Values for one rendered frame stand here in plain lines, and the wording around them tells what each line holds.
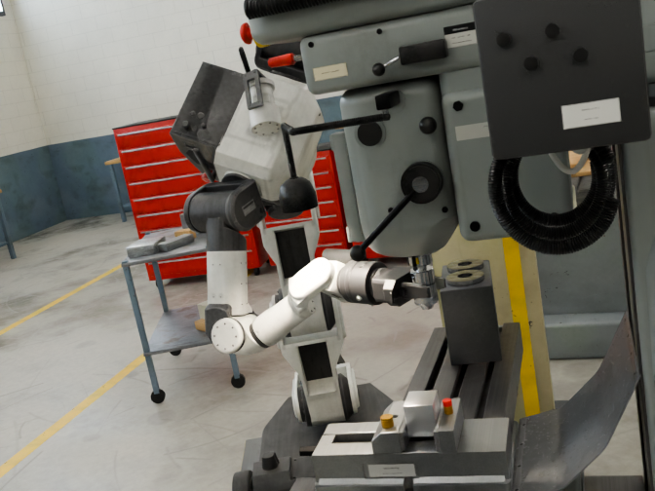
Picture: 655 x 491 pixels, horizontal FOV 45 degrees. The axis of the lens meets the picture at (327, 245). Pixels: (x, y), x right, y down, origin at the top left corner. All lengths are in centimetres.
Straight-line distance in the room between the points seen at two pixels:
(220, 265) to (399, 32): 69
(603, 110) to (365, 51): 45
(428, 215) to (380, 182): 10
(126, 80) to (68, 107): 110
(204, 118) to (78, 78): 1073
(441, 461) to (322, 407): 104
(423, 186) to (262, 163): 54
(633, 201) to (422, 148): 35
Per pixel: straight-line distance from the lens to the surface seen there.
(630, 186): 130
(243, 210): 175
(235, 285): 175
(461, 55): 132
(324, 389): 238
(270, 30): 139
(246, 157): 179
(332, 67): 137
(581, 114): 107
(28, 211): 1244
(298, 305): 165
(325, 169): 638
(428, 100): 136
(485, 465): 141
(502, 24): 107
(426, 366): 192
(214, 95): 188
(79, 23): 1248
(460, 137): 134
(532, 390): 350
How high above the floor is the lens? 168
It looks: 13 degrees down
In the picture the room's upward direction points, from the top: 11 degrees counter-clockwise
